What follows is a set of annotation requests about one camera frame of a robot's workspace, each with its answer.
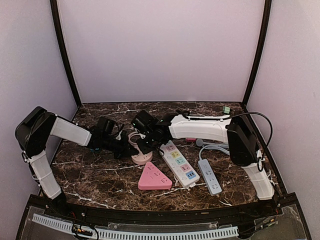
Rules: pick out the light blue power strip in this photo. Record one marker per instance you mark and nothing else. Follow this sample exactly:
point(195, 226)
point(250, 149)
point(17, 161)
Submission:
point(209, 177)

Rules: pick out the pink triangular power socket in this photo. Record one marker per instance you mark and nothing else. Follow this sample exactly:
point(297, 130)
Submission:
point(153, 179)

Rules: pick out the white slotted cable tray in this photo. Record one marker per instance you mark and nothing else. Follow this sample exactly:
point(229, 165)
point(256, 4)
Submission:
point(119, 231)

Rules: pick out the green charger adapter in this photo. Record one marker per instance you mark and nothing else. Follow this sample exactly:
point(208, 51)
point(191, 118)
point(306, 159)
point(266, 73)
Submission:
point(226, 110)

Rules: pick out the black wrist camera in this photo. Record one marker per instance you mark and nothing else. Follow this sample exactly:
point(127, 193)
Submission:
point(143, 122)
point(105, 126)

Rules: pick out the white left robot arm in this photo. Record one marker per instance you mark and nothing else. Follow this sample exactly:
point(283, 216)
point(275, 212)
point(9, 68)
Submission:
point(34, 132)

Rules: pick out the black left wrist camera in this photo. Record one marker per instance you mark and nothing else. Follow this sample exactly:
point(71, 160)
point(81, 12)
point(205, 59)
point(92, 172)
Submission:
point(105, 126)

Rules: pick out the white multi-socket power strip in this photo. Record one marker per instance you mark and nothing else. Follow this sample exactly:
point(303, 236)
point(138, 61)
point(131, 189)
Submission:
point(181, 168)

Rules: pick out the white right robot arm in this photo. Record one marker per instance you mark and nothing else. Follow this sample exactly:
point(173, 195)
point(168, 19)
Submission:
point(235, 131)

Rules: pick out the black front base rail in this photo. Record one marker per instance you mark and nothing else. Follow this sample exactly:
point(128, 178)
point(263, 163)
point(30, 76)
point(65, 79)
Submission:
point(262, 219)

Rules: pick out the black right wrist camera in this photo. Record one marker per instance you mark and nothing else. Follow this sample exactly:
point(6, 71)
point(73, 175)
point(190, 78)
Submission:
point(143, 122)

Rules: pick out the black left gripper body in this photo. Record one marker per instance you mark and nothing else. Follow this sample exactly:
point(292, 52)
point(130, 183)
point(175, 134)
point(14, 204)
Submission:
point(118, 148)

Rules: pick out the round pink power socket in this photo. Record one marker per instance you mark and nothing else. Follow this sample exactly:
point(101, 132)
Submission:
point(142, 159)

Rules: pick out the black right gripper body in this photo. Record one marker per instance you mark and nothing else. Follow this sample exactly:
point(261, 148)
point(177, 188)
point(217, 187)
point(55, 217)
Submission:
point(151, 144)

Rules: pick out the pink square plug adapter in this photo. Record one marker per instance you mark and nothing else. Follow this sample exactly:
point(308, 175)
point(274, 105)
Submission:
point(190, 140)

